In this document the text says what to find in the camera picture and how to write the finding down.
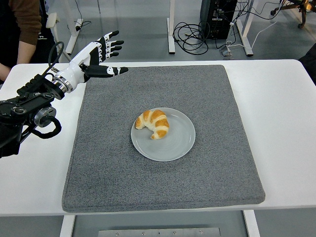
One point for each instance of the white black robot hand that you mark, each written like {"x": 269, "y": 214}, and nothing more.
{"x": 76, "y": 65}

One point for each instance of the golden croissant bread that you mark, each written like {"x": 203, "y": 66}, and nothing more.
{"x": 158, "y": 121}

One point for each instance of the person's left forearm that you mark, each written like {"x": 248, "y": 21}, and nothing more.
{"x": 26, "y": 53}

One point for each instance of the person's right forearm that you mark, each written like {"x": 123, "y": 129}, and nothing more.
{"x": 3, "y": 71}

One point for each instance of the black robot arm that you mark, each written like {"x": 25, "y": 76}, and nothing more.
{"x": 29, "y": 98}

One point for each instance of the round grey plate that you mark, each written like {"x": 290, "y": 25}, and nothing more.
{"x": 172, "y": 145}

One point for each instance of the grey metal plate with screws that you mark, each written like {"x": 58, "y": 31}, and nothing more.
{"x": 160, "y": 232}

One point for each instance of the white desk leg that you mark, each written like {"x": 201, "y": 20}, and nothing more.
{"x": 74, "y": 37}
{"x": 171, "y": 37}
{"x": 248, "y": 44}

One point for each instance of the white chair armrest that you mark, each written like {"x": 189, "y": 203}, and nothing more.
{"x": 52, "y": 19}

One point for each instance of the person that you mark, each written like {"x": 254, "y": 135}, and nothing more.
{"x": 12, "y": 24}

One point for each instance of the grey fabric mat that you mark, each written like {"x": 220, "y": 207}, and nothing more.
{"x": 160, "y": 185}

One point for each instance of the black computer tower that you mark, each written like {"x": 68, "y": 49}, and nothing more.
{"x": 217, "y": 14}

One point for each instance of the grey floor socket box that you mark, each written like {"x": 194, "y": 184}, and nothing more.
{"x": 227, "y": 53}

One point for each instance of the white table leg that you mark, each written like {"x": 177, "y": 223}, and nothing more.
{"x": 251, "y": 225}
{"x": 67, "y": 227}

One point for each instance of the office chair base with casters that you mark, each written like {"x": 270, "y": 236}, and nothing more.
{"x": 291, "y": 7}

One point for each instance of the dark rounded object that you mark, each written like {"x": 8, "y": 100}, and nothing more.
{"x": 309, "y": 66}

